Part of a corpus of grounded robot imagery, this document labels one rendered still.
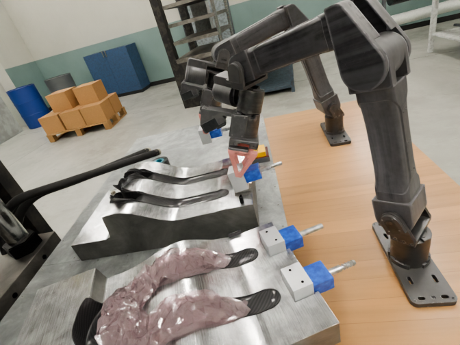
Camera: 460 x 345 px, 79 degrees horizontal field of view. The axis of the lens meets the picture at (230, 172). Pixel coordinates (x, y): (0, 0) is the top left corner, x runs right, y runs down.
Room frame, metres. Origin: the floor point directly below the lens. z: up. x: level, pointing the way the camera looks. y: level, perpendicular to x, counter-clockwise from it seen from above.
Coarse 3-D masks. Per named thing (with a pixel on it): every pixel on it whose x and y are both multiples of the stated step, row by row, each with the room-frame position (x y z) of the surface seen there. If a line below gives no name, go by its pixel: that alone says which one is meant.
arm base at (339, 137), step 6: (330, 120) 0.91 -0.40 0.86; (336, 120) 0.90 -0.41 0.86; (342, 120) 0.91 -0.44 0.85; (324, 126) 0.99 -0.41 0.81; (330, 126) 0.91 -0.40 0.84; (336, 126) 0.90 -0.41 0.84; (342, 126) 0.91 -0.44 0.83; (324, 132) 0.94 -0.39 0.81; (330, 132) 0.91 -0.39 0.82; (336, 132) 0.90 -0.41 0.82; (342, 132) 0.90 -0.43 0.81; (330, 138) 0.89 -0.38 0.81; (336, 138) 0.87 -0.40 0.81; (342, 138) 0.86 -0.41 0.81; (348, 138) 0.85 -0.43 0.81; (330, 144) 0.85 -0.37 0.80; (336, 144) 0.84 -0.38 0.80; (342, 144) 0.83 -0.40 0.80
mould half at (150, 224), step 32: (224, 160) 0.79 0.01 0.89; (160, 192) 0.67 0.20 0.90; (192, 192) 0.66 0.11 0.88; (96, 224) 0.68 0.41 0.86; (128, 224) 0.58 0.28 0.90; (160, 224) 0.57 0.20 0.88; (192, 224) 0.55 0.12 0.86; (224, 224) 0.54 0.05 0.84; (256, 224) 0.53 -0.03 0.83; (96, 256) 0.60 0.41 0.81
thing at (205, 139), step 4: (200, 128) 0.93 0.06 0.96; (220, 128) 0.91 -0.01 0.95; (224, 128) 0.92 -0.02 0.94; (228, 128) 0.91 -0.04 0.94; (200, 132) 0.91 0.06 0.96; (212, 132) 0.91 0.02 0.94; (216, 132) 0.90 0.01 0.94; (220, 132) 0.90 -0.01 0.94; (200, 136) 0.91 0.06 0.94; (204, 136) 0.91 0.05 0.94; (208, 136) 0.91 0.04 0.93; (212, 136) 0.91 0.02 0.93; (216, 136) 0.90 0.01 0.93; (204, 140) 0.91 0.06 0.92; (208, 140) 0.91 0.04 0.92; (212, 140) 0.92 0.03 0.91
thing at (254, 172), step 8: (232, 168) 0.61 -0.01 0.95; (240, 168) 0.59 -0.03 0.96; (248, 168) 0.60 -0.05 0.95; (256, 168) 0.58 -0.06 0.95; (264, 168) 0.59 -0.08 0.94; (232, 176) 0.58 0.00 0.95; (248, 176) 0.58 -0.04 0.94; (256, 176) 0.57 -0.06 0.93; (232, 184) 0.58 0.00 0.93; (240, 184) 0.58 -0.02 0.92; (248, 184) 0.59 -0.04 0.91
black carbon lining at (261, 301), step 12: (240, 252) 0.43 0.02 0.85; (252, 252) 0.42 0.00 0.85; (228, 264) 0.40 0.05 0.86; (240, 264) 0.40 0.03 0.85; (84, 300) 0.36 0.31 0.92; (240, 300) 0.32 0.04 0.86; (252, 300) 0.31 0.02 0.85; (264, 300) 0.31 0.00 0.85; (276, 300) 0.30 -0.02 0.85; (84, 312) 0.35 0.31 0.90; (96, 312) 0.36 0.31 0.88; (252, 312) 0.29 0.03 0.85; (84, 324) 0.33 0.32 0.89; (96, 324) 0.34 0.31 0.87; (72, 336) 0.29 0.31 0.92; (84, 336) 0.32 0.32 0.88
